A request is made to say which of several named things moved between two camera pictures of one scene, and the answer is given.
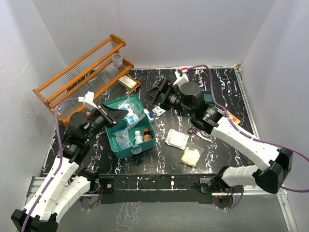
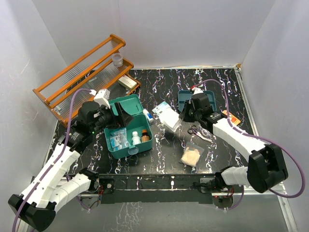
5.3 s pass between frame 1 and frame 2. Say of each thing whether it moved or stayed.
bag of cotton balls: stayed
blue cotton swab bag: moved
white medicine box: stayed
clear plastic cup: stayed
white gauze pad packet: moved
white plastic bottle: moved
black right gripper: moved
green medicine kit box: stayed
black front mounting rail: stayed
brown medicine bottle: moved
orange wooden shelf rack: stayed
